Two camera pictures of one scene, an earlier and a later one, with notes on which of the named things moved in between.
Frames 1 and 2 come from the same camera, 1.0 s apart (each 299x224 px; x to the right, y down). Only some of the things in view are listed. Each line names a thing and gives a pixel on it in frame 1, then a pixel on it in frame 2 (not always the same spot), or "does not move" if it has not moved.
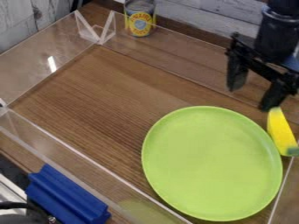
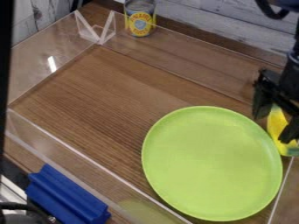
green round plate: x=213 y=161 does not move
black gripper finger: x=280 y=88 to x=290 y=132
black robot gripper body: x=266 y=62 to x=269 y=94
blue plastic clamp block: x=70 y=201 does not move
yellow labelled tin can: x=141 y=17 does not move
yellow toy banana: x=282 y=131 does not move
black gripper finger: x=238 y=68 to x=264 y=103
